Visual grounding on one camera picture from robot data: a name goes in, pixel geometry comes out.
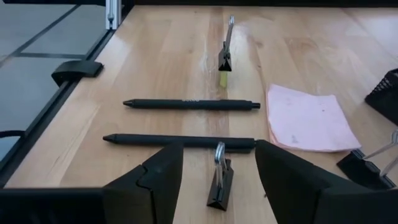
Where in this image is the yellow green eraser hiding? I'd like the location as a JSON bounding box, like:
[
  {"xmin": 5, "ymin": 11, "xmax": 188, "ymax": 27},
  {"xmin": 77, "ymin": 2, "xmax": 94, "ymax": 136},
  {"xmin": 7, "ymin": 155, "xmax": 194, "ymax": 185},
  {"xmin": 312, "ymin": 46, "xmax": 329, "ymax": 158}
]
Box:
[{"xmin": 219, "ymin": 70, "xmax": 229, "ymax": 89}]

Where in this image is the black table edge clamp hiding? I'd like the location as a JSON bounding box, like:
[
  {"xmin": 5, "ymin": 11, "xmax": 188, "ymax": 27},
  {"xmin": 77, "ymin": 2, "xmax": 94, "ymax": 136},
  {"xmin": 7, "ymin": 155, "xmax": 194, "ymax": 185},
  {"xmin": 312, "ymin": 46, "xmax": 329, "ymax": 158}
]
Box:
[{"xmin": 50, "ymin": 60, "xmax": 104, "ymax": 88}]

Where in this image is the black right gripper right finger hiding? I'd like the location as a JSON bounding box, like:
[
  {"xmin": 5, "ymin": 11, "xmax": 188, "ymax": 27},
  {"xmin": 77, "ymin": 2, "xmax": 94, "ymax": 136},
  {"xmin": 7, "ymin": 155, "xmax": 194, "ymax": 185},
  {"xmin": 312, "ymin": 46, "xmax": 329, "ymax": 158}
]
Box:
[{"xmin": 254, "ymin": 139, "xmax": 332, "ymax": 224}]

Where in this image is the small black binder clip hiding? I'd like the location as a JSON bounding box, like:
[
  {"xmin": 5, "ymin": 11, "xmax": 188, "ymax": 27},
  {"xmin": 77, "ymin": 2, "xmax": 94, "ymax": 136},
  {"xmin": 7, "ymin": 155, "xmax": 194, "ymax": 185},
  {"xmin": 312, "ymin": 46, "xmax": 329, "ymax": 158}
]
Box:
[
  {"xmin": 206, "ymin": 141, "xmax": 235, "ymax": 212},
  {"xmin": 217, "ymin": 14, "xmax": 236, "ymax": 73}
]

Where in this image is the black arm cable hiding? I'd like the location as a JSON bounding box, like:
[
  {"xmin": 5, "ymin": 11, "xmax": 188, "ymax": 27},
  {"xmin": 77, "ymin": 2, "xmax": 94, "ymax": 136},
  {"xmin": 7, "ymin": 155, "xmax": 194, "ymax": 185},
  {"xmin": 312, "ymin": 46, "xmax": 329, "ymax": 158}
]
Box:
[{"xmin": 0, "ymin": 129, "xmax": 26, "ymax": 139}]

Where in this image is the black mesh desk organizer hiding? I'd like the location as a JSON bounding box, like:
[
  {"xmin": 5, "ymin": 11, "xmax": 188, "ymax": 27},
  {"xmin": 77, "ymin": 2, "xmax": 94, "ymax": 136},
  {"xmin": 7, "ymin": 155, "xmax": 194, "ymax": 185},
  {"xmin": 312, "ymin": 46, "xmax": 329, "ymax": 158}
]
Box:
[{"xmin": 364, "ymin": 68, "xmax": 398, "ymax": 126}]

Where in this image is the pink sticky note pad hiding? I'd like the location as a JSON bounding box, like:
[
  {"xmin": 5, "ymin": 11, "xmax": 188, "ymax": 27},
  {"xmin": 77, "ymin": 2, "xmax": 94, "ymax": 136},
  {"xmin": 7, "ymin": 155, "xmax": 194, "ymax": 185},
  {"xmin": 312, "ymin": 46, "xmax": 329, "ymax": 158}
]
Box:
[{"xmin": 266, "ymin": 83, "xmax": 363, "ymax": 153}]

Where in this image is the large black binder clip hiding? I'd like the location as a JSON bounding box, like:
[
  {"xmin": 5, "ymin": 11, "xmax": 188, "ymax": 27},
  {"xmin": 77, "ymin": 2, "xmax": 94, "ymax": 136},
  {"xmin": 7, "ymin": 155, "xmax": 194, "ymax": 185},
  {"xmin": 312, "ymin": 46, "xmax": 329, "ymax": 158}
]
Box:
[{"xmin": 336, "ymin": 129, "xmax": 398, "ymax": 190}]

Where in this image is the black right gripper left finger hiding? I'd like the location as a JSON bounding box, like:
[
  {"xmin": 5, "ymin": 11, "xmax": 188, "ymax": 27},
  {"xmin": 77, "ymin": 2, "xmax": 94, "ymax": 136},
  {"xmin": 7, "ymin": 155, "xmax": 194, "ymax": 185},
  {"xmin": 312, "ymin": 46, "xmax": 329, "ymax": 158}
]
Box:
[{"xmin": 102, "ymin": 142, "xmax": 185, "ymax": 224}]

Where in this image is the black ballpoint pen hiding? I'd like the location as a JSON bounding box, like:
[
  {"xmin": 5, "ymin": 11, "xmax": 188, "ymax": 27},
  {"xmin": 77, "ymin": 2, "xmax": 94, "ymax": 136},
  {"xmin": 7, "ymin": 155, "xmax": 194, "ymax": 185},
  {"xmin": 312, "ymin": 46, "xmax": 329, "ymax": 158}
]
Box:
[
  {"xmin": 123, "ymin": 98, "xmax": 261, "ymax": 111},
  {"xmin": 102, "ymin": 133, "xmax": 257, "ymax": 154}
]

